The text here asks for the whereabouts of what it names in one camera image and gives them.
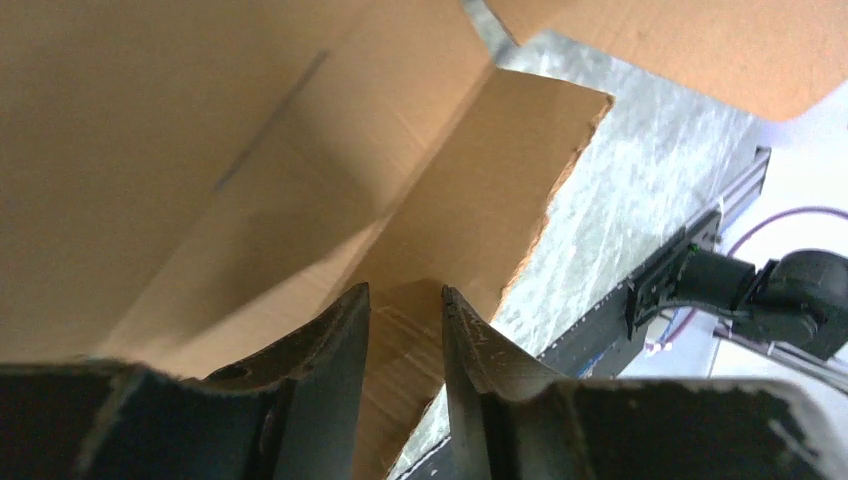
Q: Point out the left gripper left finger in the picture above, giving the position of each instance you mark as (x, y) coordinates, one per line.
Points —
(288, 411)

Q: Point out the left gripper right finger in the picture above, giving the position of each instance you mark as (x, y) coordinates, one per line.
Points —
(513, 417)

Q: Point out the brown cardboard box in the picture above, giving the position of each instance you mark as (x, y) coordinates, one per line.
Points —
(184, 183)

